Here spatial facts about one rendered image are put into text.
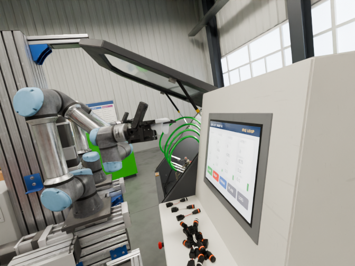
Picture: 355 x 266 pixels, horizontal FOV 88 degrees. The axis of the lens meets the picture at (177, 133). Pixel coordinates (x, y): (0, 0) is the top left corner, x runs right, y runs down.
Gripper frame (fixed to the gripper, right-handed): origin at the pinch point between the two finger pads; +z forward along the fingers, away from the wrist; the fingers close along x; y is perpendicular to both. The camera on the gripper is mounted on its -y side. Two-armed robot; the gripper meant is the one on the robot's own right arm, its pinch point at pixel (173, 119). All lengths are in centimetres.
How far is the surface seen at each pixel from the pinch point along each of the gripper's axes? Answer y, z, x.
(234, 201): 31.2, 17.5, 10.4
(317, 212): 27, 32, 31
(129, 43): -375, -222, -636
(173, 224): 46.8, -9.1, -9.7
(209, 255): 47.9, 6.7, 11.5
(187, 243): 46.9, -1.0, 5.3
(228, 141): 11.7, 19.4, 3.6
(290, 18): -202, 233, -360
